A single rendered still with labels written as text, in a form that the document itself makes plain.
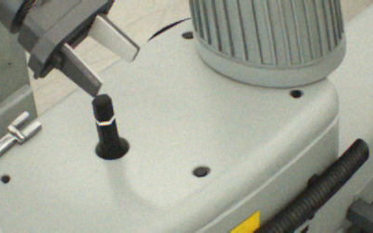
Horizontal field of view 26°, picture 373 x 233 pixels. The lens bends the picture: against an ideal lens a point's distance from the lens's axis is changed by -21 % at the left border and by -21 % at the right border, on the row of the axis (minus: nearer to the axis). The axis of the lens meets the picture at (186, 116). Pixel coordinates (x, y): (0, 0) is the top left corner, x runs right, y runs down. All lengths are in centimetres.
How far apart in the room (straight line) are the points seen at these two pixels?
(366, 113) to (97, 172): 42
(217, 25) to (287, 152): 16
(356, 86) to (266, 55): 28
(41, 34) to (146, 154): 19
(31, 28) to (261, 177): 29
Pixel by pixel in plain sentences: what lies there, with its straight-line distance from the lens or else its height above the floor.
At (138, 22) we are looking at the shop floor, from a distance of 471.
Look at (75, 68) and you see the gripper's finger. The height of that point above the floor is 201.
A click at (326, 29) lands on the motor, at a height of 195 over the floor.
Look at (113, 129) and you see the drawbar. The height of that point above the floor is 192.
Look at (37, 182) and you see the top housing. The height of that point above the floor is 189.
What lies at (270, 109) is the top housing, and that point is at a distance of 100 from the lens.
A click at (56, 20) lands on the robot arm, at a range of 89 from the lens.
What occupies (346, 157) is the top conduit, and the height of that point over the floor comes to 181.
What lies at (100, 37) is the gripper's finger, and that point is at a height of 201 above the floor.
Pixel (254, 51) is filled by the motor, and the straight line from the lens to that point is 100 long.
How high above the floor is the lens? 251
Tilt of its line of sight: 38 degrees down
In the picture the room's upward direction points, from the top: 8 degrees counter-clockwise
